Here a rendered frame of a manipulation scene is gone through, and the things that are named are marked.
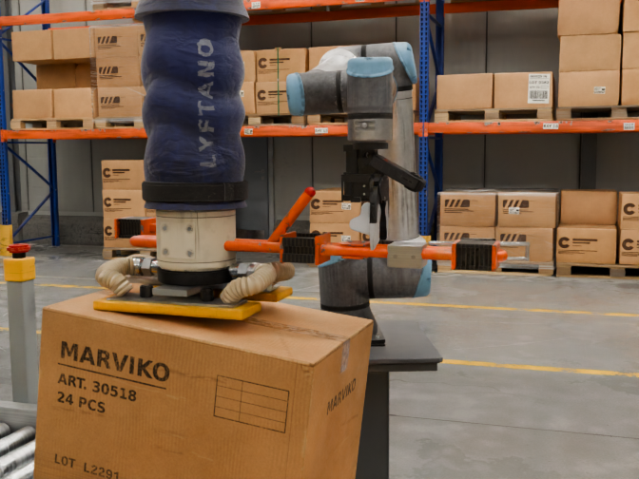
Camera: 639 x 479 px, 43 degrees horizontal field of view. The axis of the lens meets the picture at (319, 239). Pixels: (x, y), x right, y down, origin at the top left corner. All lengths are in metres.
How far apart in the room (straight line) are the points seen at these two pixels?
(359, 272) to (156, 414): 0.91
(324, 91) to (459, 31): 8.43
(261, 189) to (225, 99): 8.96
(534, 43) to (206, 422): 8.74
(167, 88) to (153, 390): 0.60
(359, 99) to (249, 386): 0.59
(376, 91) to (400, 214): 0.79
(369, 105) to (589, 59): 7.16
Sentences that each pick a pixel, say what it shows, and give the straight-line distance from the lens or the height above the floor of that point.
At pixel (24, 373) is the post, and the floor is 0.64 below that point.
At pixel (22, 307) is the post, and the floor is 0.85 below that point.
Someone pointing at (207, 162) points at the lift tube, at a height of 1.30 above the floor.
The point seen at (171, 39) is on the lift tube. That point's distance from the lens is 1.66.
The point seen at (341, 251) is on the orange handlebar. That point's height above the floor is 1.12.
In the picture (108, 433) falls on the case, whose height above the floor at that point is 0.75.
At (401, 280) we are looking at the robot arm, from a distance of 2.34.
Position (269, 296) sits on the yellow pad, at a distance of 1.76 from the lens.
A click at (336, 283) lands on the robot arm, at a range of 2.36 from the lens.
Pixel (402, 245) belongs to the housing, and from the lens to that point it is 1.57.
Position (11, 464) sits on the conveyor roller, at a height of 0.53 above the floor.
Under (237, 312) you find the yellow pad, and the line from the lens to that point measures 1.58.
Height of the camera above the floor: 1.32
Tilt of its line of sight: 6 degrees down
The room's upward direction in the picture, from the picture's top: straight up
